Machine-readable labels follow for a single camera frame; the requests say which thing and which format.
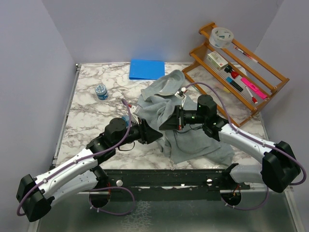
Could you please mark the pink highlighter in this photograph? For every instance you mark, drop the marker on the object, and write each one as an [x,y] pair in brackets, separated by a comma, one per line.
[254,88]

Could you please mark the red white pen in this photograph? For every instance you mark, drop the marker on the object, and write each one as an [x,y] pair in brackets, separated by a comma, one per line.
[245,54]

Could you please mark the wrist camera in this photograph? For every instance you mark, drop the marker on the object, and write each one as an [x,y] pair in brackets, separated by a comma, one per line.
[134,110]
[180,94]

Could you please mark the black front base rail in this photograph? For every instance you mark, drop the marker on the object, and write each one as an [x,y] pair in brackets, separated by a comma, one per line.
[164,185]

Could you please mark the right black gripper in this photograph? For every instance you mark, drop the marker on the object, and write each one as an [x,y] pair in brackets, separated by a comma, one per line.
[174,123]

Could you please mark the blue black marker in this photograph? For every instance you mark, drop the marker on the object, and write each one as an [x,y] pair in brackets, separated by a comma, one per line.
[234,84]

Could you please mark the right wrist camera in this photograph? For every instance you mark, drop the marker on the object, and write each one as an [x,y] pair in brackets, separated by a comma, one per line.
[180,94]

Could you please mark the clear tape roll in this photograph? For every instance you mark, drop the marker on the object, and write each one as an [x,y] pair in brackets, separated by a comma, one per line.
[221,37]

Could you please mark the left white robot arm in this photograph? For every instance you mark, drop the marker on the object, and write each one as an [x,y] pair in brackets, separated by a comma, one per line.
[36,194]

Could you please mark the blue binder folder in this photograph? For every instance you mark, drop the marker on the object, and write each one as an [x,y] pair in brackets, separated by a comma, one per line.
[146,69]

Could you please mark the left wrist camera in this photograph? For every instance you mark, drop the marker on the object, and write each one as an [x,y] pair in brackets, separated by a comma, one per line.
[134,110]

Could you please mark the blue upright jar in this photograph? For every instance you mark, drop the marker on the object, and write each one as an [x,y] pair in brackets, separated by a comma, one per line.
[101,92]

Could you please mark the blue lying jar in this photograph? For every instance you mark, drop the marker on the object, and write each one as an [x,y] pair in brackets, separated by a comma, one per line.
[125,118]

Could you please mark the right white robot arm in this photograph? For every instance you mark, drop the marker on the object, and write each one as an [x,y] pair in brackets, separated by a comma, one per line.
[276,168]

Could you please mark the small white green box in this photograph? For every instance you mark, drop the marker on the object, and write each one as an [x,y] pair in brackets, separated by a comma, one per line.
[217,60]

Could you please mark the wooden tiered rack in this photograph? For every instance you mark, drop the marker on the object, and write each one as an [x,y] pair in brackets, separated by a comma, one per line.
[239,105]

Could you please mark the white red marker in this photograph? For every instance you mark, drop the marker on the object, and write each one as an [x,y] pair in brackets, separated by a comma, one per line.
[254,100]

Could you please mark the grey zip jacket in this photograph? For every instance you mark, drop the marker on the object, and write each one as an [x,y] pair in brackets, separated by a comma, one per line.
[190,128]

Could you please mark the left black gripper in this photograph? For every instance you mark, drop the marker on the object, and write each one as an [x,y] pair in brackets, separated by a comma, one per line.
[147,134]

